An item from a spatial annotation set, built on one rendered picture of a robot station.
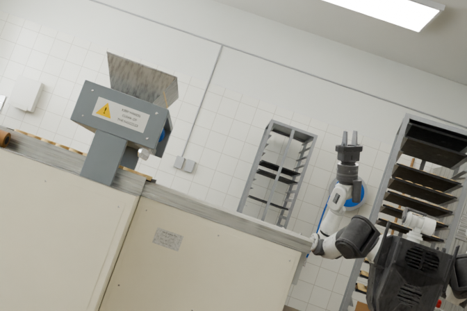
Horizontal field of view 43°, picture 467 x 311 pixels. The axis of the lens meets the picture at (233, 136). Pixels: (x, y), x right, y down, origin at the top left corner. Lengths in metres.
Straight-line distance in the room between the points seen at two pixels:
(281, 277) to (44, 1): 5.38
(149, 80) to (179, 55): 4.41
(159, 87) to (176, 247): 0.64
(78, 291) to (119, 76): 0.82
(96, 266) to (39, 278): 0.20
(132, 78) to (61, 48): 4.70
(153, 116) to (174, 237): 0.50
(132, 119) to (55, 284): 0.66
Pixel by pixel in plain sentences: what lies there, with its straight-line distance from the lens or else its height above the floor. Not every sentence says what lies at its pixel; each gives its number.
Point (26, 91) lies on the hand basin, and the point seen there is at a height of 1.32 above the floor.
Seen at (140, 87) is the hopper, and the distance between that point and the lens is 2.37.
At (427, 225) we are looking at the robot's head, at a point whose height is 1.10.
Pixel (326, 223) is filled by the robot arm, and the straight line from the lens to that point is 2.61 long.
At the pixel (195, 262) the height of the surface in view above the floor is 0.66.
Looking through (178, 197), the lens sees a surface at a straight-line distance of 2.43.
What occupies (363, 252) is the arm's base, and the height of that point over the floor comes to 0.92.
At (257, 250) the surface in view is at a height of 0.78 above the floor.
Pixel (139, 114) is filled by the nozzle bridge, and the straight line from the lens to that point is 2.25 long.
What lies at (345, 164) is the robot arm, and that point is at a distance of 2.51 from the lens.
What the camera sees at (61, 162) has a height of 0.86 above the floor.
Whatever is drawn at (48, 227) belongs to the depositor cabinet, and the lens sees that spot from 2.28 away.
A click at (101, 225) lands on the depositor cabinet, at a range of 2.25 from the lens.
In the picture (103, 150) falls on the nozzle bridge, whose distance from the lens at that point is 2.25.
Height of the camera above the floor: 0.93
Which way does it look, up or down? 6 degrees up
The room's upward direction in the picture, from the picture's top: 20 degrees clockwise
